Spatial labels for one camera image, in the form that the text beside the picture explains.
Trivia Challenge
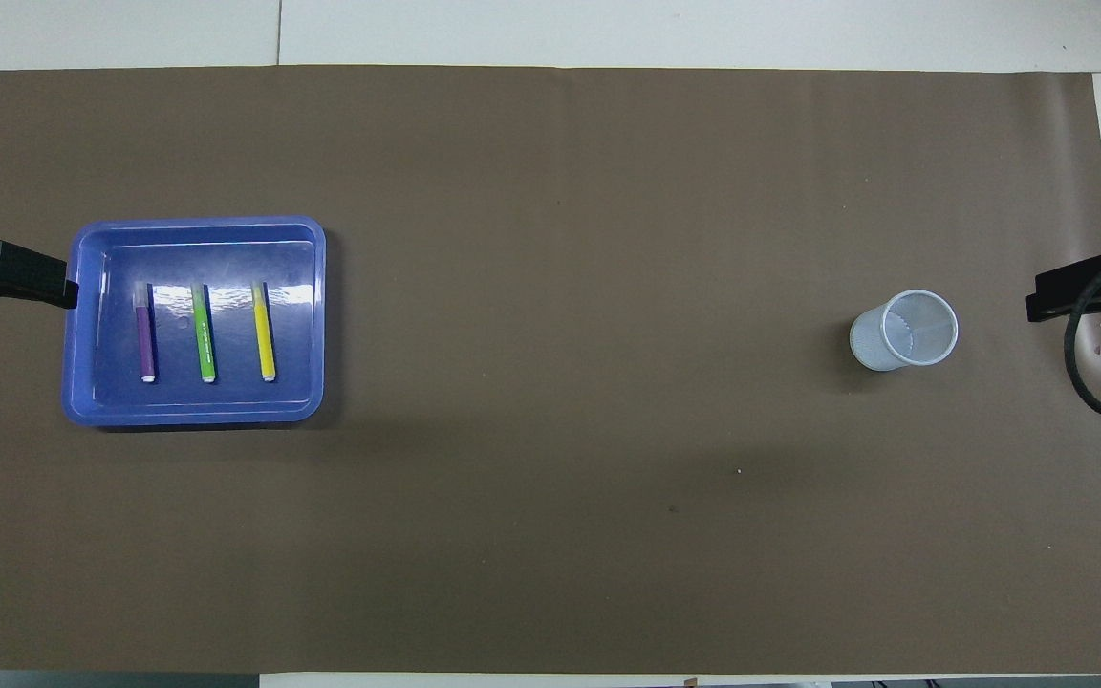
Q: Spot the yellow marker pen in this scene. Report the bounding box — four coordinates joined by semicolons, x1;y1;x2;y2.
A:
251;281;277;382

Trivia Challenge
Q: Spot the purple marker pen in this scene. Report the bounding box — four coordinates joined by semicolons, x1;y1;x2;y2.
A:
134;284;158;385

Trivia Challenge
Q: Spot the green marker pen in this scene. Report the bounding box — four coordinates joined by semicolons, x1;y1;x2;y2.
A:
191;284;217;384

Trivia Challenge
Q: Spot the blue plastic tray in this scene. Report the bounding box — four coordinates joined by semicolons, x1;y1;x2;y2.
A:
61;216;327;427

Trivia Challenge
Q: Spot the brown table mat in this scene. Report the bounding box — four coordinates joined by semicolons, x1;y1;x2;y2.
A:
0;65;1101;675

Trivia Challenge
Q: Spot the translucent plastic cup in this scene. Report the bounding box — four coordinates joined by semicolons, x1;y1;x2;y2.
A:
849;290;960;372

